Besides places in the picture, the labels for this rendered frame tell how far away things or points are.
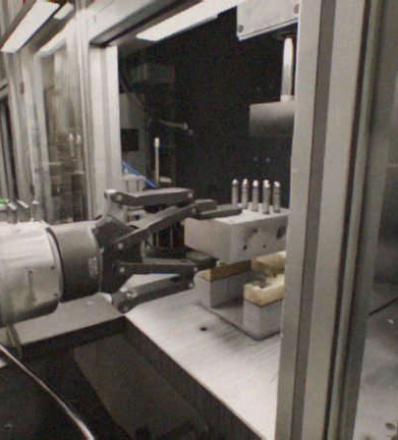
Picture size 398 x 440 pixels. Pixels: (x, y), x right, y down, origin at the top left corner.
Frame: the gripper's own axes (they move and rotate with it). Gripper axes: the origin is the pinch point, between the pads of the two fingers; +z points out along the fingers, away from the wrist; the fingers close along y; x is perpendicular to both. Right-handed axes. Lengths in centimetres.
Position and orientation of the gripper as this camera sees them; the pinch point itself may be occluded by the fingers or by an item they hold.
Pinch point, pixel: (216, 233)
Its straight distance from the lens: 46.2
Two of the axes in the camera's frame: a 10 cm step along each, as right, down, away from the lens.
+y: -0.1, -9.7, -2.3
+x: -5.8, -1.8, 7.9
